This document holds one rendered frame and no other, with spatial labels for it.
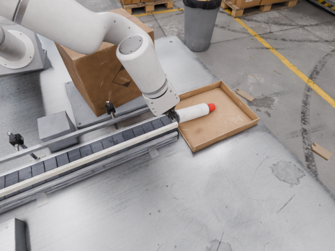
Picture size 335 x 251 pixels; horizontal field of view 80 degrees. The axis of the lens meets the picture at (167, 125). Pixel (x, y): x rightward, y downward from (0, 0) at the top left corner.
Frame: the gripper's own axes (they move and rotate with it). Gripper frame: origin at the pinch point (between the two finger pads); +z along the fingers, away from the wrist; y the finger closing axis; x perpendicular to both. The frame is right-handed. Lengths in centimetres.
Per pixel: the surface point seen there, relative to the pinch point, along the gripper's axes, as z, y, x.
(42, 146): -17.3, 38.2, -3.0
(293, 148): 126, -75, 10
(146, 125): 1.7, 10.0, -2.5
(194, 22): 89, -83, -155
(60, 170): -12.1, 37.8, 4.2
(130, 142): -4.4, 16.7, 4.2
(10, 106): -10, 58, -43
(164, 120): 4.1, 3.3, -1.7
